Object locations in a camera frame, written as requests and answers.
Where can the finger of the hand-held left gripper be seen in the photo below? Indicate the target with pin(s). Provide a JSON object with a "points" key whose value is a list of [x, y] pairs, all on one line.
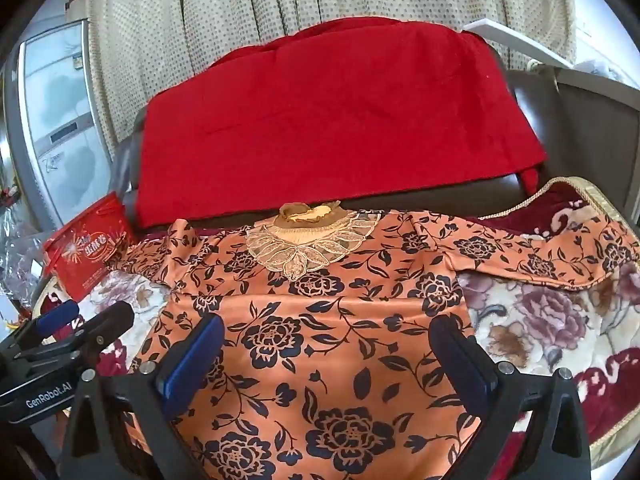
{"points": [[107, 322], [59, 314]]}

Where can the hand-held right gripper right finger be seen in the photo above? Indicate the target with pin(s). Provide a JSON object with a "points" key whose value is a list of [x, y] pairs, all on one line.
{"points": [[462, 365]]}

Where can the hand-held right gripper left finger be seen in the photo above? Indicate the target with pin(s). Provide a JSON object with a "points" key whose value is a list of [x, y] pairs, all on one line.
{"points": [[192, 365]]}

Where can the orange floral blouse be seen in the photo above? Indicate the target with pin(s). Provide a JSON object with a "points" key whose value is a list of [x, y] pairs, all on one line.
{"points": [[320, 340]]}

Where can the clear plastic wrap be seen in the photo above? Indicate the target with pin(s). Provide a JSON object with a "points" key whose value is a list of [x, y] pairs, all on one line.
{"points": [[20, 260]]}

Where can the red gift box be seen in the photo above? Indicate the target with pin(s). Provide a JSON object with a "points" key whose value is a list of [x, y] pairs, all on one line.
{"points": [[87, 250]]}

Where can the floral plush blanket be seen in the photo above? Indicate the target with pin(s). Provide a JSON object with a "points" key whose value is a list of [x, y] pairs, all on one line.
{"points": [[545, 320]]}

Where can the silver refrigerator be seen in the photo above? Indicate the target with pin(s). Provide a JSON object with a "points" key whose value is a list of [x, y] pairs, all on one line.
{"points": [[55, 110]]}

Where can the dark brown leather sofa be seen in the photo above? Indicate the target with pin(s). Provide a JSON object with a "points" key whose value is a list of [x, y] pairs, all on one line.
{"points": [[575, 120]]}

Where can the red cloth-covered cushion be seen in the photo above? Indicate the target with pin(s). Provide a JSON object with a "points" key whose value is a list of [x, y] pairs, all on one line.
{"points": [[330, 125]]}

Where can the dotted beige curtain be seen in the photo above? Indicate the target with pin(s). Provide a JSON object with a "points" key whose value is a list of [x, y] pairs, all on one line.
{"points": [[210, 25]]}

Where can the white board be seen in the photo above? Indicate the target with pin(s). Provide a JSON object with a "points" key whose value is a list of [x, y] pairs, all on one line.
{"points": [[510, 35]]}

